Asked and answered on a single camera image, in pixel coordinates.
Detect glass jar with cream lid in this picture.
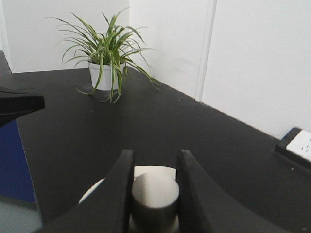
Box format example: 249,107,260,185
78,165,180,233

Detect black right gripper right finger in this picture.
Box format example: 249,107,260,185
176,149,286,233

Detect white socket on black base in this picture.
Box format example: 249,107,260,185
275,127,311,170

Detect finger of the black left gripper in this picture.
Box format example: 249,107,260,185
0,87,45,127

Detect spider plant in white pot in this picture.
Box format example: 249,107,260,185
58,11,160,103

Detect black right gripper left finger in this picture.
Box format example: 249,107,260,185
37,150,134,233

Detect blue lab bench cabinets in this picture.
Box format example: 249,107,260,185
0,120,38,208

